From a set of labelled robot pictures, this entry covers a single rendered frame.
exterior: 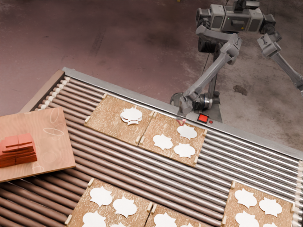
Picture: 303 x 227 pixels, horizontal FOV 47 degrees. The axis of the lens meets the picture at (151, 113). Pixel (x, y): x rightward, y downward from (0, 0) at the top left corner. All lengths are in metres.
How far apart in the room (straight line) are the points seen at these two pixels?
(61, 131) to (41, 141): 0.14
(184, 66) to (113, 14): 1.44
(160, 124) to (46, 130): 0.80
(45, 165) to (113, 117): 0.65
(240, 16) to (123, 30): 2.58
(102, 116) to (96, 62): 1.97
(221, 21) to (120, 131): 1.12
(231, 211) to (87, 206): 0.88
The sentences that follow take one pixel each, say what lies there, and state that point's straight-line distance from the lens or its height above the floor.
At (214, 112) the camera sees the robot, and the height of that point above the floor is 0.24.
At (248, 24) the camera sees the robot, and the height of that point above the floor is 1.45.
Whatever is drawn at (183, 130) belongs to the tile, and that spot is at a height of 0.94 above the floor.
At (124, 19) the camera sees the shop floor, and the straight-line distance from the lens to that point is 5.31.
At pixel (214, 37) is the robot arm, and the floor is 1.52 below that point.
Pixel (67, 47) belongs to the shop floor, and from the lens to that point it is 4.73.
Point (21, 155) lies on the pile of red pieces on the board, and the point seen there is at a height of 1.12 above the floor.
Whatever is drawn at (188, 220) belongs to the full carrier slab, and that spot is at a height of 0.94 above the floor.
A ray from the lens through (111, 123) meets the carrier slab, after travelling 2.54.
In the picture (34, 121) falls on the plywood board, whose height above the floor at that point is 1.04.
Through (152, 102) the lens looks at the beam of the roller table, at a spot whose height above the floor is 0.92.
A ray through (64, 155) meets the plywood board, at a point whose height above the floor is 1.04.
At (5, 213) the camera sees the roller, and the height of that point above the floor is 0.92.
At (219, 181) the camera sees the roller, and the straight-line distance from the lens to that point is 2.41.
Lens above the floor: 2.86
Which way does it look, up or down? 47 degrees down
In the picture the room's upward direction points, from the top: 10 degrees clockwise
